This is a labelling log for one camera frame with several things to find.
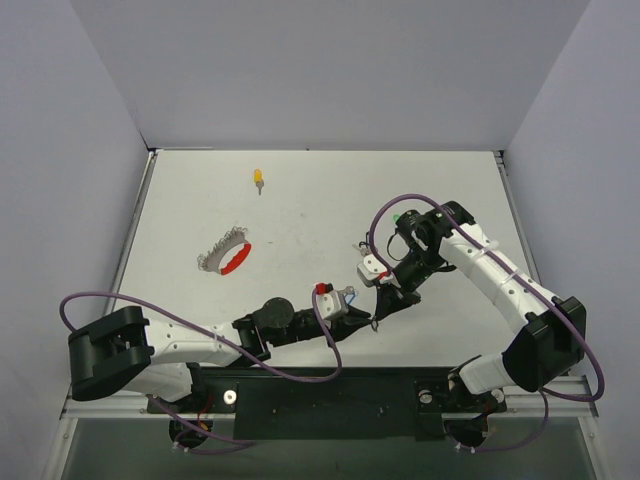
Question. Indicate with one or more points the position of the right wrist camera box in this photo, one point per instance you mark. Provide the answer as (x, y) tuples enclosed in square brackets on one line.
[(372, 272)]

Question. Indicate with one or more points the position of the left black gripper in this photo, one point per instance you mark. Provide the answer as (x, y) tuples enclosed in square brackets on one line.
[(338, 326)]

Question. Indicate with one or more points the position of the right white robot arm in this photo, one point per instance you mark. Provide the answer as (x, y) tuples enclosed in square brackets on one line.
[(548, 331)]

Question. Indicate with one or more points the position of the black carabiner key bunch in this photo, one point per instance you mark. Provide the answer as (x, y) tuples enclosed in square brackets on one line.
[(363, 248)]

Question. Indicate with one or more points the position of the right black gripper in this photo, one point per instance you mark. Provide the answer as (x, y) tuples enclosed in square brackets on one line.
[(393, 292)]

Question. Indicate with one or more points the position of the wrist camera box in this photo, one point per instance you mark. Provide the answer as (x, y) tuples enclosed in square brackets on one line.
[(372, 272), (330, 303)]

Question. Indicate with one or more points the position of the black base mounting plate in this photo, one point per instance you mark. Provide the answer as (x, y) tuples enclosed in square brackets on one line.
[(361, 403)]

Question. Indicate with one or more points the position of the blue tagged key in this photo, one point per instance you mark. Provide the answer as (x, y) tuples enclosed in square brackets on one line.
[(351, 295)]

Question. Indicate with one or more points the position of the red handled keyring holder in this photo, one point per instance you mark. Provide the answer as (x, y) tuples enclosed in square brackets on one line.
[(228, 253)]

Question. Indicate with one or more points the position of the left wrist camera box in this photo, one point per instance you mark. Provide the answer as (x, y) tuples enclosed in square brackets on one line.
[(330, 303)]

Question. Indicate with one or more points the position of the yellow tagged key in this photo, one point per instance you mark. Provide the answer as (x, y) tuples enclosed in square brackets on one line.
[(258, 180)]

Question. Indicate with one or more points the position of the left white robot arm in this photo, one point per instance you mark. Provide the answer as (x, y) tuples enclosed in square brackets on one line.
[(126, 351)]

